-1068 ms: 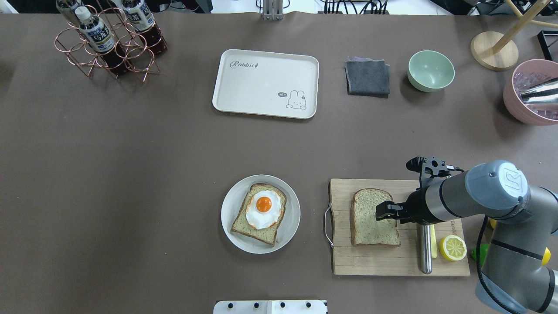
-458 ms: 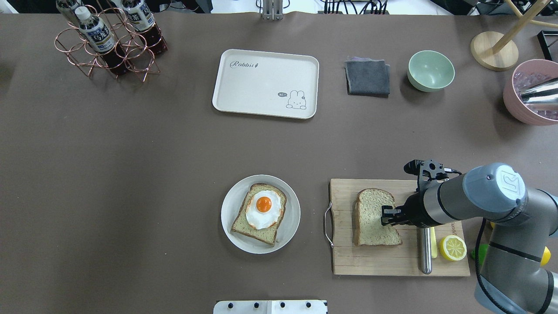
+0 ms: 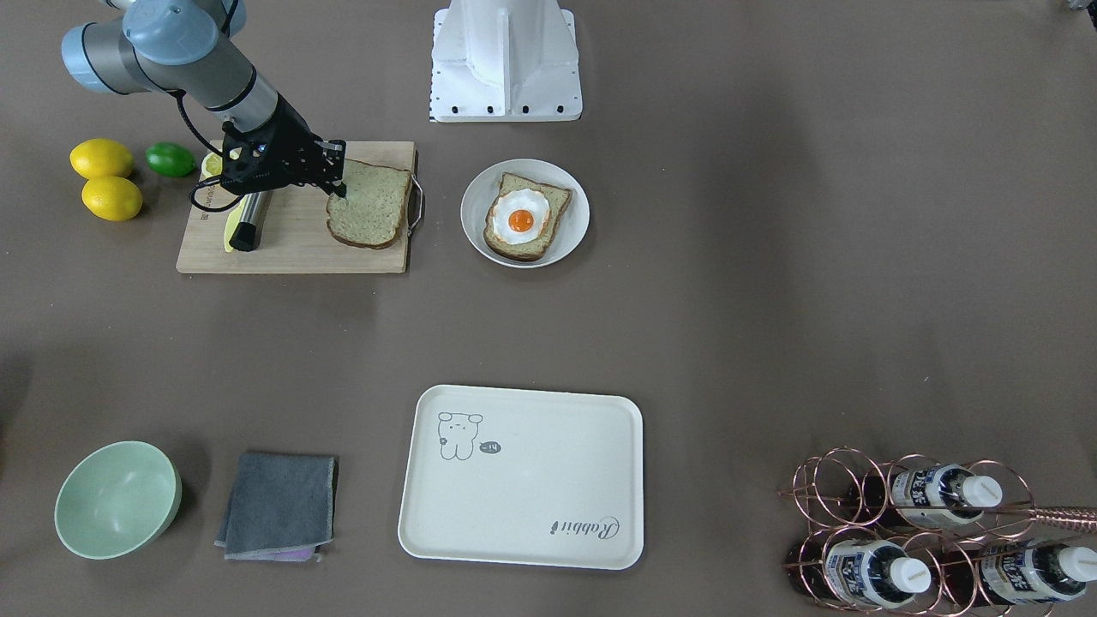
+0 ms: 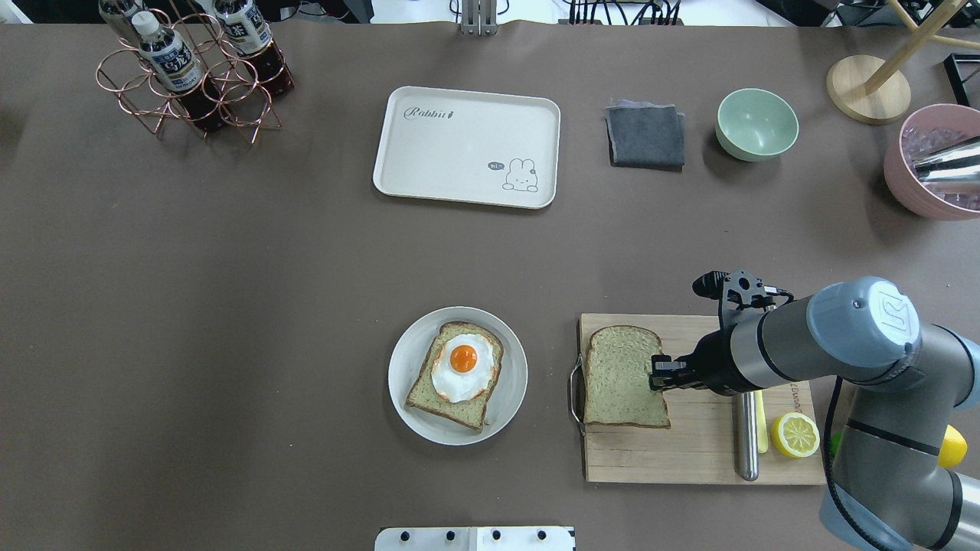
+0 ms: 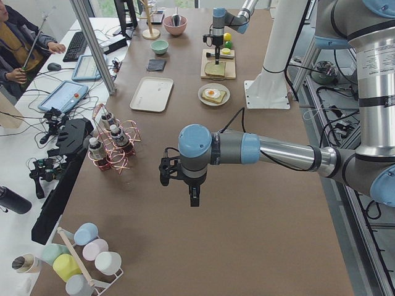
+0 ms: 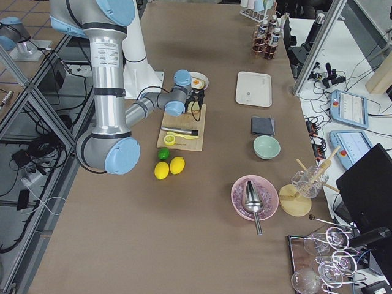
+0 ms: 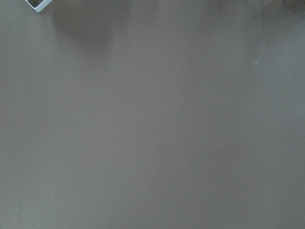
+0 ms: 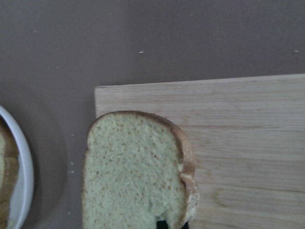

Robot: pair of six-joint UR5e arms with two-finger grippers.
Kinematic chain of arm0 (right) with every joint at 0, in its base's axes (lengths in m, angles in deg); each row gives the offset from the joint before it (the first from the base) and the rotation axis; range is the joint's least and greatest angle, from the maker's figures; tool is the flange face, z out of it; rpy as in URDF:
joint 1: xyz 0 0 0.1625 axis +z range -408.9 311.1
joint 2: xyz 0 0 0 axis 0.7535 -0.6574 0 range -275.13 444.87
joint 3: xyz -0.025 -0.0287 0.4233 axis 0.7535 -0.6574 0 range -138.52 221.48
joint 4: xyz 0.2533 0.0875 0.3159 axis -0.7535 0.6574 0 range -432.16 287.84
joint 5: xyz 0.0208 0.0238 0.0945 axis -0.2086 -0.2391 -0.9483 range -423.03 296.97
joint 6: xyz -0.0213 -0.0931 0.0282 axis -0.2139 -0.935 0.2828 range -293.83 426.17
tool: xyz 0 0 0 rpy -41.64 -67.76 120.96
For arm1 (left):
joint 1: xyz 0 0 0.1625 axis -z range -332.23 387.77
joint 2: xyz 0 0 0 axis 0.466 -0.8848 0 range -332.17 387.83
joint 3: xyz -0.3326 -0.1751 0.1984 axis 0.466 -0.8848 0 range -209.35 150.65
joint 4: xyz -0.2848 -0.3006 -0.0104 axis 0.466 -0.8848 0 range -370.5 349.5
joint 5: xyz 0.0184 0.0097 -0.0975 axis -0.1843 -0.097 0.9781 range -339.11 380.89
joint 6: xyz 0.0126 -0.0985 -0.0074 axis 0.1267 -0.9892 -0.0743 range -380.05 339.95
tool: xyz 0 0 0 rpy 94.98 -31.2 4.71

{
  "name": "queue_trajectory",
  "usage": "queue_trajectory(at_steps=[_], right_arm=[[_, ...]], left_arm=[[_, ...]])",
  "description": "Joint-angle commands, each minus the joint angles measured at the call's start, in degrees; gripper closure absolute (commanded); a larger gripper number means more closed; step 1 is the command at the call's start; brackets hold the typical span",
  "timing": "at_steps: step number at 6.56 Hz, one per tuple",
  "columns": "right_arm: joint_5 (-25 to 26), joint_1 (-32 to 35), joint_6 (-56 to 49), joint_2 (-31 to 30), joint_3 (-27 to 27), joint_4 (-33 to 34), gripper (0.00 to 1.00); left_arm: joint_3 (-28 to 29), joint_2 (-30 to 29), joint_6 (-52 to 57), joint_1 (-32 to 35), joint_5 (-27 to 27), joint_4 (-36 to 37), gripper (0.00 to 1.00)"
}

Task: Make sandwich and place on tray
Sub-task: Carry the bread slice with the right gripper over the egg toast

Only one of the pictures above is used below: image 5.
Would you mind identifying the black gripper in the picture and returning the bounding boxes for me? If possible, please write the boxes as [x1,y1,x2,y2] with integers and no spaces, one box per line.
[212,35,223,65]
[184,173,206,207]

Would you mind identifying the plain bread slice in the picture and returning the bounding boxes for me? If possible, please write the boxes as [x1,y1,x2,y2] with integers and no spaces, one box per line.
[204,61,226,78]

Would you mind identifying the white round plate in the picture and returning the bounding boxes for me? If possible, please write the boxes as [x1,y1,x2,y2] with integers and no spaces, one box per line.
[198,83,230,107]

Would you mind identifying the toast with fried egg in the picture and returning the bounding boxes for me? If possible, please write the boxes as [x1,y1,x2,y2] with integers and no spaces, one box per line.
[201,88,227,104]

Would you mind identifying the cream rectangular tray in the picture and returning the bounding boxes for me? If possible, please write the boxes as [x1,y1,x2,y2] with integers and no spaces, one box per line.
[130,76,173,113]

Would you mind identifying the wooden cutting board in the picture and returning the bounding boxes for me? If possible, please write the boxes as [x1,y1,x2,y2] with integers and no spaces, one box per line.
[201,49,236,80]

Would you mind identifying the steel ice scoop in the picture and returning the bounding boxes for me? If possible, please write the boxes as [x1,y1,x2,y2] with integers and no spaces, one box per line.
[172,7,182,27]

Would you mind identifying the mint green bowl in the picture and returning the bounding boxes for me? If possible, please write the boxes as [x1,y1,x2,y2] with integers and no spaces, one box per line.
[151,40,169,55]

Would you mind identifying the pink bowl with ice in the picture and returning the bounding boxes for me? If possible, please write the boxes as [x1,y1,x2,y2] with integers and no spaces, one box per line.
[162,14,188,37]

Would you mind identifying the grey folded cloth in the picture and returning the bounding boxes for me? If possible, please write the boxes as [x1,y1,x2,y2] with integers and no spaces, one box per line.
[147,59,167,72]

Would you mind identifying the wooden mug tree stand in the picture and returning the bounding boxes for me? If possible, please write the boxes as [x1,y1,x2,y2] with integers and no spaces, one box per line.
[139,0,160,40]

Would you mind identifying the dark sauce bottle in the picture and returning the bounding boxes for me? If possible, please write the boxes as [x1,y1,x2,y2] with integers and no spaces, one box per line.
[89,137,106,160]
[110,124,128,147]
[101,113,117,131]

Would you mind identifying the white cup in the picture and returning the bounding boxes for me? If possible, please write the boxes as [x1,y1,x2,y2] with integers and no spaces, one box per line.
[94,251,122,276]

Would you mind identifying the blue cup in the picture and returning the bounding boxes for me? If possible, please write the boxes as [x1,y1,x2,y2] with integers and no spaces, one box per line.
[73,223,98,246]

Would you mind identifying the pink cup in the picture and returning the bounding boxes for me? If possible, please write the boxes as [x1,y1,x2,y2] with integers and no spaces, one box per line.
[82,238,109,261]

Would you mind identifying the blue teach pendant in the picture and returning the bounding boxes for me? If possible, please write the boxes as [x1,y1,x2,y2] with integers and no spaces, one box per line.
[72,55,101,82]
[38,80,88,113]

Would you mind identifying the white cup rack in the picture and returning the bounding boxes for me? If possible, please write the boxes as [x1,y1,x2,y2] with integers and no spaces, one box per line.
[57,227,124,295]

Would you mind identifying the black keyboard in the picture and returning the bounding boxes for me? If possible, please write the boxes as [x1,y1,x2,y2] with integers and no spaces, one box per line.
[62,31,87,62]

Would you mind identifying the yellow cup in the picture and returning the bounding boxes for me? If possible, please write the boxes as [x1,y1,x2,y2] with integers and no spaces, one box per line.
[52,253,82,282]

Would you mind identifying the grey cup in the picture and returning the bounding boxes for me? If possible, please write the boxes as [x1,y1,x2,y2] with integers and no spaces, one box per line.
[65,274,94,296]

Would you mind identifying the green cup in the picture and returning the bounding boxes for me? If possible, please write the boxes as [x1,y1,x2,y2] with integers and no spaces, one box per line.
[41,243,70,266]

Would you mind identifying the black computer mouse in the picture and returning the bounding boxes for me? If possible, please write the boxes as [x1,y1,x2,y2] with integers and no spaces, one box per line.
[47,62,62,72]

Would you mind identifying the black water bottle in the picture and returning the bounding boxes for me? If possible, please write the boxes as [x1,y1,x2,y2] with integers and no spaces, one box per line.
[1,186,32,214]

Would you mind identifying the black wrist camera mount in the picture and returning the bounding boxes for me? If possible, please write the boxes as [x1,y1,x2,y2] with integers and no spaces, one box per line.
[202,34,213,47]

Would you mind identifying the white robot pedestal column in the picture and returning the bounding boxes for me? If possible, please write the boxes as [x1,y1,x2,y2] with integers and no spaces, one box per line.
[244,0,310,109]

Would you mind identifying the copper wire bottle rack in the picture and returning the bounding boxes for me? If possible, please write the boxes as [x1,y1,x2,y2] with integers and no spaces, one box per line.
[88,103,141,173]

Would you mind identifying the aluminium frame post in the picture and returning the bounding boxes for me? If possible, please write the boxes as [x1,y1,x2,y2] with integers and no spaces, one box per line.
[70,0,116,95]

